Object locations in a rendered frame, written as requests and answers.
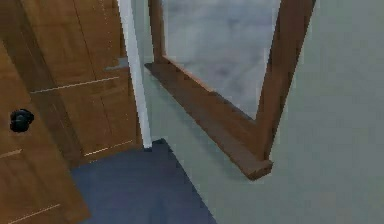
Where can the brown framed window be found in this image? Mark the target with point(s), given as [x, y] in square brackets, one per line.
[213, 110]

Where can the brown wooden room door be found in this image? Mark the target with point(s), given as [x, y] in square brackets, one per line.
[66, 66]

